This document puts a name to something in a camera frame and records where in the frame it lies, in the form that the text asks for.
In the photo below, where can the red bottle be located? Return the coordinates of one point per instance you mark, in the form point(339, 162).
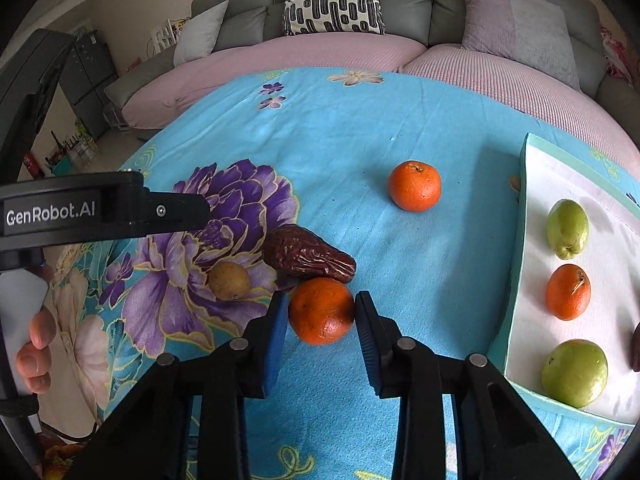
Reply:
point(31, 165)

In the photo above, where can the brown longan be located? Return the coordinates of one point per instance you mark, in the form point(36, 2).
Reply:
point(514, 183)
point(229, 281)

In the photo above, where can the purple and grey pillow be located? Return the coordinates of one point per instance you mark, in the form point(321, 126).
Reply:
point(515, 25)

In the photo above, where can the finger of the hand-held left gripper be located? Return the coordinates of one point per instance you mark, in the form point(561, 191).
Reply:
point(175, 210)

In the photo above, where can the pink printed bag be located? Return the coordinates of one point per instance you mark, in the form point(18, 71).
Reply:
point(617, 52)

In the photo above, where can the pink sofa seat cover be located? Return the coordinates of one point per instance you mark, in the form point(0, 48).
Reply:
point(280, 57)
point(500, 80)

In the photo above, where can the white chair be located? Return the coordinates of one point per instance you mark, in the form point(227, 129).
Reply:
point(167, 35)

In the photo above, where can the blue floral blanket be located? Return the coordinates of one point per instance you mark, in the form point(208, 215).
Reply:
point(350, 125)

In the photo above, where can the long dried red date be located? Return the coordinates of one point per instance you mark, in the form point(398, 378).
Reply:
point(305, 255)

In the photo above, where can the orange tangerine with stem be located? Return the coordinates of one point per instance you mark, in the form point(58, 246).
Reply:
point(567, 292)

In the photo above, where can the green jujube fruit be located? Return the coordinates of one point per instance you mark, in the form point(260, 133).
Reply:
point(566, 230)
point(575, 374)

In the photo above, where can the teal tray with white liner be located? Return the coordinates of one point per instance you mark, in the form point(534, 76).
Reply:
point(615, 270)

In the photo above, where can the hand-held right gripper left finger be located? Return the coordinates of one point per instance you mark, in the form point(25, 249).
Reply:
point(277, 342)

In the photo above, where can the person's left hand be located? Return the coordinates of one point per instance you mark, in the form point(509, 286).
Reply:
point(37, 360)

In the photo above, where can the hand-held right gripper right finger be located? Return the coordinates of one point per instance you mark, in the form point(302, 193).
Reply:
point(368, 347)

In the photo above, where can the light grey pillow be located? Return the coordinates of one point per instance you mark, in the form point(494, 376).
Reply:
point(200, 35)

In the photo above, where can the dark grey cabinet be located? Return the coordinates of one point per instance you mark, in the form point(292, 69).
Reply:
point(90, 85)

